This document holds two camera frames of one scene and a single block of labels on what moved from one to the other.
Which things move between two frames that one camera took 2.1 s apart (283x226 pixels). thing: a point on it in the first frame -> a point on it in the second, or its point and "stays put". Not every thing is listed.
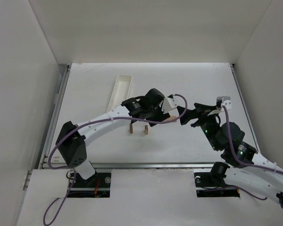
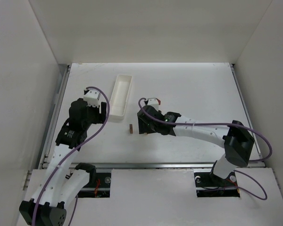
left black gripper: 157,115 -> 103,112
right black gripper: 200,114 -> 142,125
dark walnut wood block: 131,129 stays put
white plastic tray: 120,92 stays put
